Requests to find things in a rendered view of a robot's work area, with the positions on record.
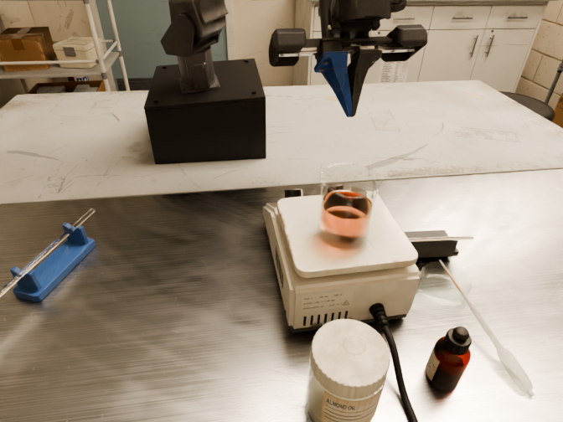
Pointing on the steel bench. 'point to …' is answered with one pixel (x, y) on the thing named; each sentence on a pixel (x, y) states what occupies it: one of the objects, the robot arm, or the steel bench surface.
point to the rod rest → (54, 266)
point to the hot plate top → (383, 259)
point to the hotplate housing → (338, 289)
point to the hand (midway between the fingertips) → (348, 88)
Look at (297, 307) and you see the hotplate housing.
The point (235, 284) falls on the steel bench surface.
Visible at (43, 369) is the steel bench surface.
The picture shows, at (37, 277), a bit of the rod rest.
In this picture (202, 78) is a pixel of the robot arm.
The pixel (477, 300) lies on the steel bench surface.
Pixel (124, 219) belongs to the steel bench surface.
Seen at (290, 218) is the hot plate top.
